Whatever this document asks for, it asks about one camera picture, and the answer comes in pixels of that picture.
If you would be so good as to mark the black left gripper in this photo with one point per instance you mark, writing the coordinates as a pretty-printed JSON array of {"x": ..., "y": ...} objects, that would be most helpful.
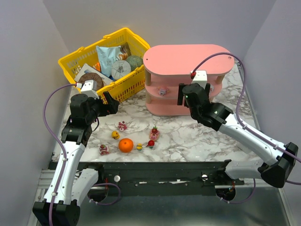
[{"x": 105, "y": 106}]

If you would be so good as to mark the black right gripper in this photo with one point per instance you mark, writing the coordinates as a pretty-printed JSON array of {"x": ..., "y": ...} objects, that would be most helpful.
[{"x": 180, "y": 94}]

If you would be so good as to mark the pink round planet toy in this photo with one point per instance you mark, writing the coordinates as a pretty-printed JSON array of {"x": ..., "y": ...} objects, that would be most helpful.
[{"x": 162, "y": 91}]

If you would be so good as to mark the white ring pink figure toy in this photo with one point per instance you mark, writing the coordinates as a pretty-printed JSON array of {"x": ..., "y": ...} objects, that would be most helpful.
[{"x": 211, "y": 89}]

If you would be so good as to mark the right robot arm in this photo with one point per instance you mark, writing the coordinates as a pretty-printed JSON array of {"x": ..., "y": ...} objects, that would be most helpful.
[{"x": 278, "y": 159}]

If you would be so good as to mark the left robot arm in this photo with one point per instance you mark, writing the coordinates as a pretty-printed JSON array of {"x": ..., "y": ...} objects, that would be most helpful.
[{"x": 61, "y": 203}]

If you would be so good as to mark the pink three-tier wooden shelf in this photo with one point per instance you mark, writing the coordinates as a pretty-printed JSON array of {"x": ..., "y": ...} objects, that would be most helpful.
[{"x": 170, "y": 65}]

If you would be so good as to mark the pink bear strawberry toy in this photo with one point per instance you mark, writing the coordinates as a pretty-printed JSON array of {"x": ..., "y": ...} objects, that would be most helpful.
[{"x": 122, "y": 126}]

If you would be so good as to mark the yellow duck toy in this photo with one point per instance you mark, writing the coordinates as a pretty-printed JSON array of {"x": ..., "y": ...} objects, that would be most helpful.
[{"x": 115, "y": 135}]

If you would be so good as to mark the brown striped wrapped roll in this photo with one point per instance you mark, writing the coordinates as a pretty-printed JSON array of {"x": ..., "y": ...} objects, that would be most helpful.
[{"x": 92, "y": 76}]

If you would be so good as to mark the pink bear toy front left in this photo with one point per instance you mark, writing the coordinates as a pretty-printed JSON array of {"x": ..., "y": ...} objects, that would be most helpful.
[{"x": 103, "y": 149}]

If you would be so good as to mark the orange snack packet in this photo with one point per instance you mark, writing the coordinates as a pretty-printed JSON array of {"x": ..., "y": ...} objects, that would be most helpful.
[{"x": 98, "y": 67}]

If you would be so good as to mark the orange fruit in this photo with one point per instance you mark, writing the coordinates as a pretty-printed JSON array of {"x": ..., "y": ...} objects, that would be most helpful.
[{"x": 125, "y": 145}]

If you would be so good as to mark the white and blue box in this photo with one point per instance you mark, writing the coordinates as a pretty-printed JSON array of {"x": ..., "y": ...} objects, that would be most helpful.
[{"x": 88, "y": 69}]

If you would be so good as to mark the grey paper-wrapped roll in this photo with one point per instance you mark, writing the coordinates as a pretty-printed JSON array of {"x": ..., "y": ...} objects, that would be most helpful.
[{"x": 119, "y": 69}]

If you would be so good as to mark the small yellow minion toy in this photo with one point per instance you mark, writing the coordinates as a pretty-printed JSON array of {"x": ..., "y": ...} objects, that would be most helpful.
[{"x": 139, "y": 147}]

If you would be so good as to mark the yellow plastic shopping basket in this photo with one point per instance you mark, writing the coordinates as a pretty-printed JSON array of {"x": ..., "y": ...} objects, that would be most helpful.
[{"x": 123, "y": 88}]

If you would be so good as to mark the light blue cassava chips bag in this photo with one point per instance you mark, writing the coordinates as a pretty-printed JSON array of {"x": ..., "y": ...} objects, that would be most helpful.
[{"x": 107, "y": 56}]

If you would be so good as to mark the pink bear donut toy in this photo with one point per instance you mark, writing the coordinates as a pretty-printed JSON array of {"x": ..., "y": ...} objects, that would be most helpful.
[{"x": 154, "y": 134}]

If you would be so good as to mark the green melon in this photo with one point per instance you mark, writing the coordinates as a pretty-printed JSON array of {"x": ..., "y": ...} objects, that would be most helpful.
[{"x": 134, "y": 62}]

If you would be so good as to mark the red strawberry figure toy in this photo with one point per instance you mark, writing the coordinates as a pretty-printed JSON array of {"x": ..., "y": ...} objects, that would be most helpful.
[{"x": 150, "y": 144}]

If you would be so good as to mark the brown snack bag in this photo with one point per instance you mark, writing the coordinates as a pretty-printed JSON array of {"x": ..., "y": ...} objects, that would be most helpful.
[{"x": 125, "y": 52}]

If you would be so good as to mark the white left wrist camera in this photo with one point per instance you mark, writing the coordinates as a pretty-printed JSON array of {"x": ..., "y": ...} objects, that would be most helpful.
[{"x": 88, "y": 88}]

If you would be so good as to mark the black front mounting rail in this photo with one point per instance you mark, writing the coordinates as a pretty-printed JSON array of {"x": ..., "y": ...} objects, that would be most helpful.
[{"x": 163, "y": 178}]

